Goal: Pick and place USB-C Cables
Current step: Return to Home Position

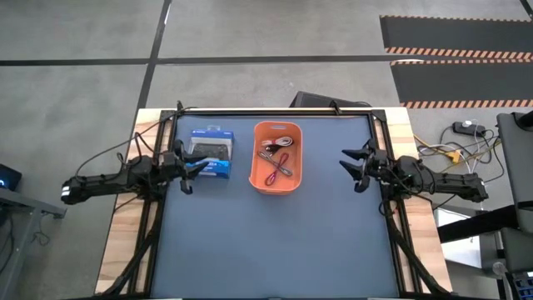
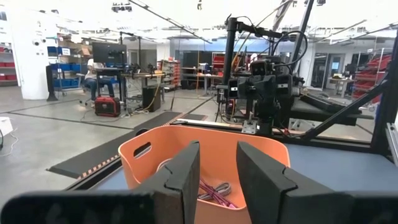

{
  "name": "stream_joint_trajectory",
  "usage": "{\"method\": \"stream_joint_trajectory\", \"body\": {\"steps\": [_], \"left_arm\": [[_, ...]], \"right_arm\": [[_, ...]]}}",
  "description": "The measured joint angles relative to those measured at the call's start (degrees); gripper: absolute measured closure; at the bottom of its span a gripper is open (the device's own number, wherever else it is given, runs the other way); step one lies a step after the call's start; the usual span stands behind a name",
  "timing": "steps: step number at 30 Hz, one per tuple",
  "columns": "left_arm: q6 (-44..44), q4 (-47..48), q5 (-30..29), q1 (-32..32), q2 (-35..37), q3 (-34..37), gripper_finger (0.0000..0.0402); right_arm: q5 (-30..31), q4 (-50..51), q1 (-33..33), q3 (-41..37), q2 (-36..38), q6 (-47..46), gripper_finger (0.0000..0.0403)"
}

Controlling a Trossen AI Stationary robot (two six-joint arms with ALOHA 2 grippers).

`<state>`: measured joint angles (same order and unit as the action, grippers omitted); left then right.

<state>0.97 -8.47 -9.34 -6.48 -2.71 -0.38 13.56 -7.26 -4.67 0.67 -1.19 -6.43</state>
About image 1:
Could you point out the orange plastic basket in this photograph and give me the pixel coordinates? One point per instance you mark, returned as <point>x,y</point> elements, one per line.
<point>256,137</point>

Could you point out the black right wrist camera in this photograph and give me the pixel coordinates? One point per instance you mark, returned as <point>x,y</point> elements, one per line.
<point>370,145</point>

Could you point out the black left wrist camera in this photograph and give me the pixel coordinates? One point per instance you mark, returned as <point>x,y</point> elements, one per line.
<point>179,146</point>

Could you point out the black hazard-striped floor mat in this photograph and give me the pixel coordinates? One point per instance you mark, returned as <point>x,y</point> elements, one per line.
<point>458,35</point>
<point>458,83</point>

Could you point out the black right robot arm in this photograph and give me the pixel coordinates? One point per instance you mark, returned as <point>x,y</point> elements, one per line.
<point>449,183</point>

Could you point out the grey metal desk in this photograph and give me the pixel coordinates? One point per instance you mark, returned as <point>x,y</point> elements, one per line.
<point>25,204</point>

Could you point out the black power strip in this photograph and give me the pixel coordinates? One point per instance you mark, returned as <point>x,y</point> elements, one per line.
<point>462,126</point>

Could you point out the black metal beam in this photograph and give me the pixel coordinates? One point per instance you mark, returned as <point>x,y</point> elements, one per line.
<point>470,225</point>

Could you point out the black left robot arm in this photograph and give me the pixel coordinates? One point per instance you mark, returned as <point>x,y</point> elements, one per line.
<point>108,183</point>

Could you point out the black aluminium rig frame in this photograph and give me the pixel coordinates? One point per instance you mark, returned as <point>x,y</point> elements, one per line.
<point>291,112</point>

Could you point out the blue game controller box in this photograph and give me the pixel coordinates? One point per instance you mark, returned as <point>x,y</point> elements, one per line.
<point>216,135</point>

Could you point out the blue-grey table mat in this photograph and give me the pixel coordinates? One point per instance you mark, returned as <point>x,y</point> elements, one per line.
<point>250,250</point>

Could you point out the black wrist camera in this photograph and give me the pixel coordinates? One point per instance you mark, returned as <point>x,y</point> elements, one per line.
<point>179,146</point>
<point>370,145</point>

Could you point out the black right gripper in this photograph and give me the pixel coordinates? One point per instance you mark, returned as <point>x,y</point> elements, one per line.
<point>377,164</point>

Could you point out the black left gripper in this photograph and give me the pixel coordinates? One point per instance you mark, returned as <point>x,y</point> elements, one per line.
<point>175,166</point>

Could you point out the black flat floor device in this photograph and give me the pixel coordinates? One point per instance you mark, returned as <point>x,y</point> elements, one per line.
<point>312,101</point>

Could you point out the black device with blue light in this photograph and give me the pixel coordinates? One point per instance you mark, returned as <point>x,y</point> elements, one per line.
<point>10,175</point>

